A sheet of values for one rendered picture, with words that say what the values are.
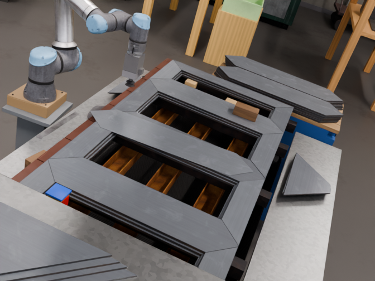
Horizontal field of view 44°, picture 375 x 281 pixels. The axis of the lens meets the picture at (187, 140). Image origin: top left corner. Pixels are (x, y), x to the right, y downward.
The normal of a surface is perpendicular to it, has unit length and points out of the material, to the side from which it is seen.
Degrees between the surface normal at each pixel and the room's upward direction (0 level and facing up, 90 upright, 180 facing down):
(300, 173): 0
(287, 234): 0
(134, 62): 87
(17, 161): 0
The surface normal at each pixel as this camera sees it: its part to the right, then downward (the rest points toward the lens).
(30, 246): 0.25, -0.81
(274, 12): -0.24, 0.48
